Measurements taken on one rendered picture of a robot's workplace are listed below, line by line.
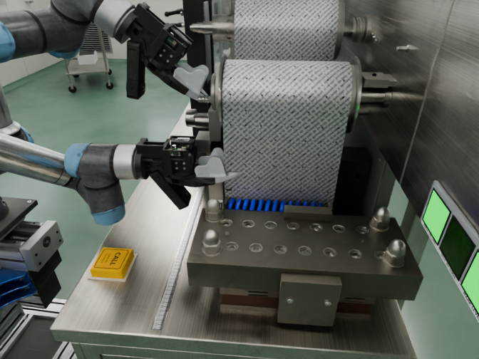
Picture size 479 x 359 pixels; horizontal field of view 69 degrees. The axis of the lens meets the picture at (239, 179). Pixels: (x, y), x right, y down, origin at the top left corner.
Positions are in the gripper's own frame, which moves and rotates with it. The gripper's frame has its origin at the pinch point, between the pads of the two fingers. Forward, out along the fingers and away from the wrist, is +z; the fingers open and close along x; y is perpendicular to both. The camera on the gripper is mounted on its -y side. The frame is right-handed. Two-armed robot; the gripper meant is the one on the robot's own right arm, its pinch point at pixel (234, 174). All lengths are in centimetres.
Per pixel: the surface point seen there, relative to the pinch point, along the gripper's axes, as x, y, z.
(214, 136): 7.0, 5.6, -5.1
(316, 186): -0.2, -1.7, 17.5
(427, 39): -4.8, 28.3, 30.0
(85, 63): 427, -82, -258
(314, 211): -5.6, -4.2, 16.8
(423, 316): 54, -109, 87
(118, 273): -13.5, -17.1, -23.2
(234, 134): -0.2, 9.4, 0.1
